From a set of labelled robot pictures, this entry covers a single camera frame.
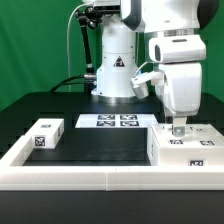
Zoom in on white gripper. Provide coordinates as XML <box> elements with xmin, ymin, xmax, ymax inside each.
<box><xmin>148</xmin><ymin>36</ymin><xmax>206</xmax><ymax>136</ymax></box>

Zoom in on white cabinet door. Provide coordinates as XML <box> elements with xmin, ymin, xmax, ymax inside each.
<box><xmin>152</xmin><ymin>124</ymin><xmax>184</xmax><ymax>146</ymax></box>
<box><xmin>184</xmin><ymin>124</ymin><xmax>224</xmax><ymax>147</ymax></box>

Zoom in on white cabinet body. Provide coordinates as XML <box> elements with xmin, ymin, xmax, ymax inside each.
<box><xmin>147</xmin><ymin>125</ymin><xmax>224</xmax><ymax>166</ymax></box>

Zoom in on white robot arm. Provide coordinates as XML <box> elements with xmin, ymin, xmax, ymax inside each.
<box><xmin>82</xmin><ymin>0</ymin><xmax>220</xmax><ymax>136</ymax></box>

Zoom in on white cabinet top block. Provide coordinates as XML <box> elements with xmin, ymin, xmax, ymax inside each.
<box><xmin>31</xmin><ymin>118</ymin><xmax>64</xmax><ymax>149</ymax></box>

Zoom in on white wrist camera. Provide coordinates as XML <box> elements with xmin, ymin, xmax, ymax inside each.
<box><xmin>130</xmin><ymin>71</ymin><xmax>163</xmax><ymax>99</ymax></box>

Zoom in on flat white base plate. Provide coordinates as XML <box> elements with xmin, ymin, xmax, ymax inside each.
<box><xmin>75</xmin><ymin>114</ymin><xmax>157</xmax><ymax>128</ymax></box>

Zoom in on black cable bundle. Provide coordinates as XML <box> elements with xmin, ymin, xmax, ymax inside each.
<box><xmin>49</xmin><ymin>75</ymin><xmax>98</xmax><ymax>93</ymax></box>

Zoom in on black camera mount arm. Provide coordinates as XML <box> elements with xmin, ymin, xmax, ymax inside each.
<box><xmin>75</xmin><ymin>11</ymin><xmax>98</xmax><ymax>95</ymax></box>

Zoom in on black camera on mount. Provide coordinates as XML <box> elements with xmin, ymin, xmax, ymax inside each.
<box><xmin>83</xmin><ymin>0</ymin><xmax>120</xmax><ymax>10</ymax></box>

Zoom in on white cable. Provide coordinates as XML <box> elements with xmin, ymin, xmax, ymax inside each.
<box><xmin>66</xmin><ymin>3</ymin><xmax>88</xmax><ymax>93</ymax></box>

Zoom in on white U-shaped frame border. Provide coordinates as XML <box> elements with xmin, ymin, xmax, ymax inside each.
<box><xmin>0</xmin><ymin>136</ymin><xmax>224</xmax><ymax>191</ymax></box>

